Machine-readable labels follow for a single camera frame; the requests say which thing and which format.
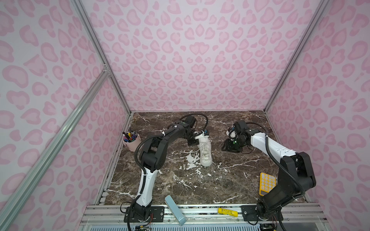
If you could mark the yellow calculator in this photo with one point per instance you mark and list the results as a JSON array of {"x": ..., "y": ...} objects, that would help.
[{"x": 266, "y": 184}]

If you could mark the white knit sneaker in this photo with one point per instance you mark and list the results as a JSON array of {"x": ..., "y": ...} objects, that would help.
[{"x": 206, "y": 162}]

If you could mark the coloured pens in cup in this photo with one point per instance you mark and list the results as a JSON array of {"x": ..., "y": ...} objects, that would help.
[{"x": 129, "y": 136}]

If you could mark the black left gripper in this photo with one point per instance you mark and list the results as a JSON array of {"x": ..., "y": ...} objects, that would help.
[{"x": 195, "y": 141}]

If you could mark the aluminium corner frame post right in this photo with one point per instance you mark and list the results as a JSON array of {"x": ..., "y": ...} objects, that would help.
[{"x": 319, "y": 13}]

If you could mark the light blue eraser block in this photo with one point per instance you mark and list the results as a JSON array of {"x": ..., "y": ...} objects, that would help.
[{"x": 175, "y": 210}]

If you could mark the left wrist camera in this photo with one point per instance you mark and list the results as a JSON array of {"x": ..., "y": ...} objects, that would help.
[{"x": 201, "y": 135}]

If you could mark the pink pen cup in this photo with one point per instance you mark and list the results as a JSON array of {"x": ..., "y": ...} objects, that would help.
[{"x": 133, "y": 145}]

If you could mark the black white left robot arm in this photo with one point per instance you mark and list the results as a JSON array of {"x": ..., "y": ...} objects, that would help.
[{"x": 150, "y": 156}]

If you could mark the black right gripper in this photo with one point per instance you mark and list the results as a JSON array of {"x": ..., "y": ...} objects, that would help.
[{"x": 228, "y": 147}]

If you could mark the aluminium corner frame post left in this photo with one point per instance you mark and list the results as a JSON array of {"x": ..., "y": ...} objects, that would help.
[{"x": 86, "y": 23}]

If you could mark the aluminium corner frame post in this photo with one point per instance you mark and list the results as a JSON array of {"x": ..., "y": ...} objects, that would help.
[
  {"x": 86, "y": 23},
  {"x": 319, "y": 13}
]

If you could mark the yellow marker tube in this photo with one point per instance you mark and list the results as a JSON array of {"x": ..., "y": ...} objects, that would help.
[{"x": 224, "y": 211}]

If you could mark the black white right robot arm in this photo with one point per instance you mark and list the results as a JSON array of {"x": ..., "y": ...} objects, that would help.
[{"x": 295, "y": 175}]

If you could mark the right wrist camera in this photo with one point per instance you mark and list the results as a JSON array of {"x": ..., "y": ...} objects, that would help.
[{"x": 237, "y": 129}]

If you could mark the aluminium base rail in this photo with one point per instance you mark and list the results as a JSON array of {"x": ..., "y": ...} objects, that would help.
[{"x": 296, "y": 217}]

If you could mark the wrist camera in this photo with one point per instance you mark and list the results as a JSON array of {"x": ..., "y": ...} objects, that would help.
[
  {"x": 201, "y": 135},
  {"x": 237, "y": 129}
]

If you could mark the diagonal aluminium frame bar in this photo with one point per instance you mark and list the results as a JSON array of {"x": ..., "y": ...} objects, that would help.
[{"x": 19, "y": 198}]

